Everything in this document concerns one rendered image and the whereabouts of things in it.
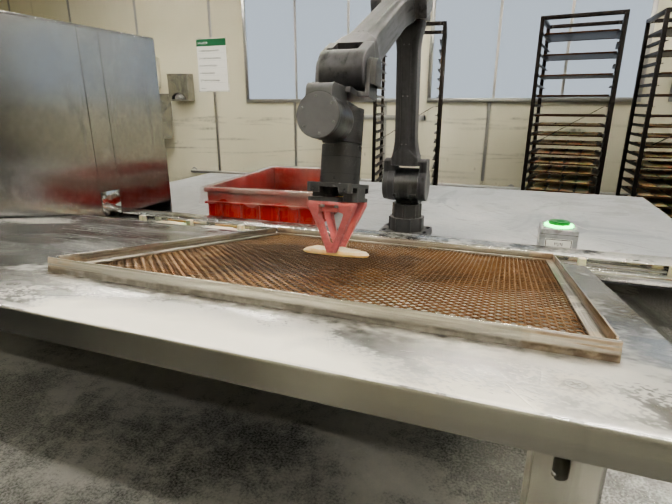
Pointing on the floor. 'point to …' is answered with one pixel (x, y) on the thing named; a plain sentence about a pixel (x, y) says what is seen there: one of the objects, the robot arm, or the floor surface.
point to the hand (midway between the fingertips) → (335, 245)
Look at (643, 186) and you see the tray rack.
